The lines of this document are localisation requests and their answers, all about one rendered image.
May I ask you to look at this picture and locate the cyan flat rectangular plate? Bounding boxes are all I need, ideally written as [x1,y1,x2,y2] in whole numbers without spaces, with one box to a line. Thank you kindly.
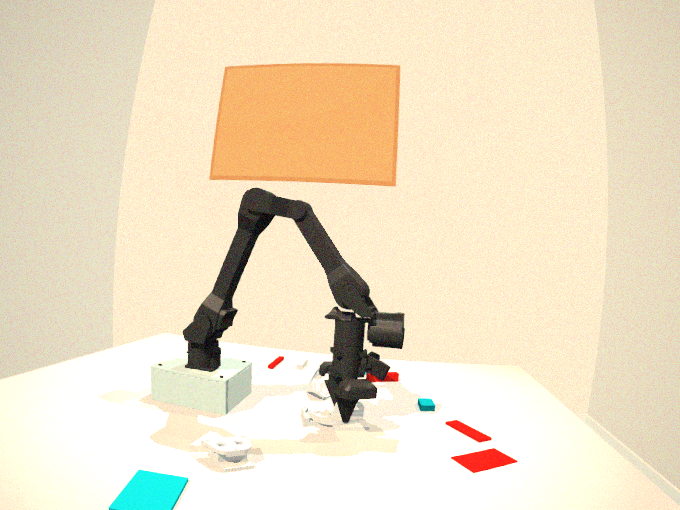
[109,469,189,510]

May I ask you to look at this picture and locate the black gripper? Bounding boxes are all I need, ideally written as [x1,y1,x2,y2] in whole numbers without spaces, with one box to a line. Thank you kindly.
[319,343,377,423]

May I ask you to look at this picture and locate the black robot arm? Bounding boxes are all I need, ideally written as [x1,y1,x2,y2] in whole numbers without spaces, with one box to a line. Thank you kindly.
[183,188,405,381]

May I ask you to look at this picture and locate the cyan rectangular block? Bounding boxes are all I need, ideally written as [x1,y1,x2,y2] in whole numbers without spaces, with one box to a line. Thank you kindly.
[418,398,436,412]

